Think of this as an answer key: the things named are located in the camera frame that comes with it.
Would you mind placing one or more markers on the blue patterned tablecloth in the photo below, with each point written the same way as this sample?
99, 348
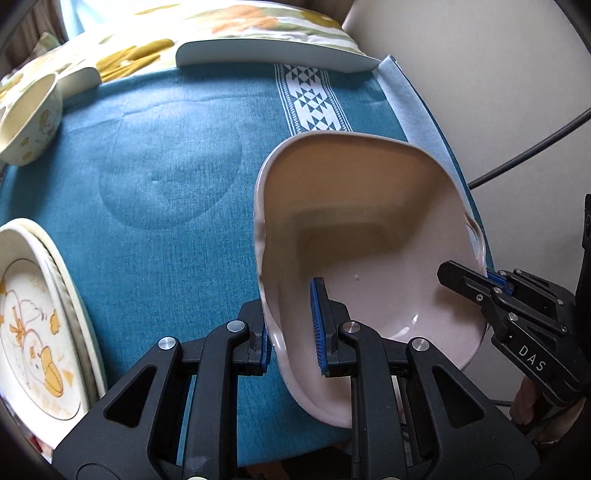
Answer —
184, 161

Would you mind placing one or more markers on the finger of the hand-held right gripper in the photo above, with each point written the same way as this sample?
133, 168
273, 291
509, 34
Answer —
531, 290
461, 277

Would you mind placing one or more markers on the green patterned pillow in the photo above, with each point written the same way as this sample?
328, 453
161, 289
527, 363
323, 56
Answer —
48, 44

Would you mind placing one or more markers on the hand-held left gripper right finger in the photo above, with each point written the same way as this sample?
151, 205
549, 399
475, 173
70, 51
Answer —
318, 323

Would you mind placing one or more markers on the pink square bowl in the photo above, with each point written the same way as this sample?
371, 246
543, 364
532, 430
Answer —
369, 207

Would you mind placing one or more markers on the brown curtain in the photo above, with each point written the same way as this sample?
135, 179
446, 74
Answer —
27, 27

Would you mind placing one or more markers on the white plate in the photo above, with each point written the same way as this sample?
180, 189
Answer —
277, 53

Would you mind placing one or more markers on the person's right hand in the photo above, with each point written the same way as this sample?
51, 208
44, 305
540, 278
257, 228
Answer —
524, 401

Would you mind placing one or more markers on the cartoon print cream bowl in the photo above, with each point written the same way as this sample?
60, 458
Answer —
32, 124

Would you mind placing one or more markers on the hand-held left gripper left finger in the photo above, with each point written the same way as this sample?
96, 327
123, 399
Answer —
264, 344

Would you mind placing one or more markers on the white dish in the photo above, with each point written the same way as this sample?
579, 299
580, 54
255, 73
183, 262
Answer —
78, 83

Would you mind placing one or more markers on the floral striped blanket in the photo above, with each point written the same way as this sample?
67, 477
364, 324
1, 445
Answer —
207, 23

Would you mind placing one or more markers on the cream plate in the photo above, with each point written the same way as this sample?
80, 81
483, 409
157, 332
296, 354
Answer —
92, 364

